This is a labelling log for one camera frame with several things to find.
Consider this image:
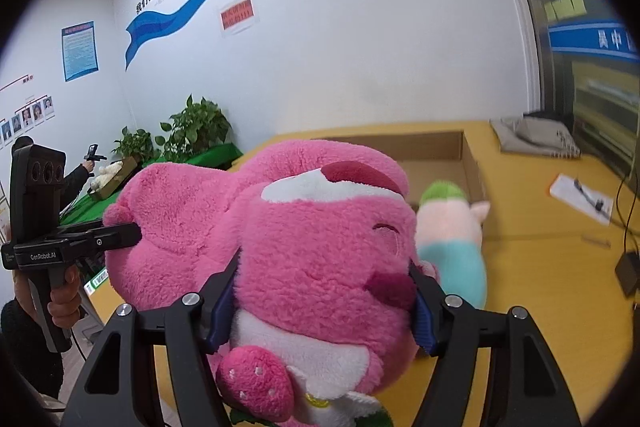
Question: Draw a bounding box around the large potted plant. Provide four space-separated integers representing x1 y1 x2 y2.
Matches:
160 94 233 162

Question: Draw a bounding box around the blue wall poster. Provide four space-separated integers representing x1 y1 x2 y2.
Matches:
61 21 98 82

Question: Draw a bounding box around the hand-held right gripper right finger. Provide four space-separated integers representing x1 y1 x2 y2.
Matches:
407 257 583 427

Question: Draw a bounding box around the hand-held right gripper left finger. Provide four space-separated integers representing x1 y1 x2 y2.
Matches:
60 252 241 427

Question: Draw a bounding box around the person's left hand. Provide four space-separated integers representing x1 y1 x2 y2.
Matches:
47 268 85 332

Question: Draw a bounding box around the small potted plant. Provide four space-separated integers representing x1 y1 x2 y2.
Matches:
111 127 161 168

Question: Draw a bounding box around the pink plush bear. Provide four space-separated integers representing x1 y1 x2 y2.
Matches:
102 138 441 427

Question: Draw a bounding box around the cream plush toy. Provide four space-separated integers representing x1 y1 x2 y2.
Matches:
92 162 124 192

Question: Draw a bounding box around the green-haired pig plush toy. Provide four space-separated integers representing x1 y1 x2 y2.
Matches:
416 179 492 310

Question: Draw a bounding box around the grey cloth bag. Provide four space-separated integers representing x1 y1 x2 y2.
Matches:
489 111 583 160

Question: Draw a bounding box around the metal-framed glass partition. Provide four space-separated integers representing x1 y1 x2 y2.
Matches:
490 0 640 198

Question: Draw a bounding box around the white card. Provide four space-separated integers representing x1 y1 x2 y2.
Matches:
548 173 614 226

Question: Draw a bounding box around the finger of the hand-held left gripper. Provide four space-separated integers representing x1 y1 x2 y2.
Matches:
75 223 142 253

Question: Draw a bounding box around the person's left forearm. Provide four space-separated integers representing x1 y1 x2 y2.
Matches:
0 299 65 400

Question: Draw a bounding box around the wall photo chart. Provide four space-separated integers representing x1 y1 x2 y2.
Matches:
0 77 58 148

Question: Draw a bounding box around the small cardboard box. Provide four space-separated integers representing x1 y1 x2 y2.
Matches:
87 156 139 201

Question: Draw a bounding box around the green white sticker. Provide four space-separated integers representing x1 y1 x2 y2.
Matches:
84 269 112 297

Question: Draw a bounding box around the short black usb cable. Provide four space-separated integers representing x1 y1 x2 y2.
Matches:
574 178 604 211

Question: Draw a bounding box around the blue sign band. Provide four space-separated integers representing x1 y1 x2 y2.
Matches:
547 23 640 62

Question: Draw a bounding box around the red wall notice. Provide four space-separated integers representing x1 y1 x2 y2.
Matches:
219 0 261 36

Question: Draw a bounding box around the black power adapter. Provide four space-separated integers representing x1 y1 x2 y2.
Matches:
614 249 640 299

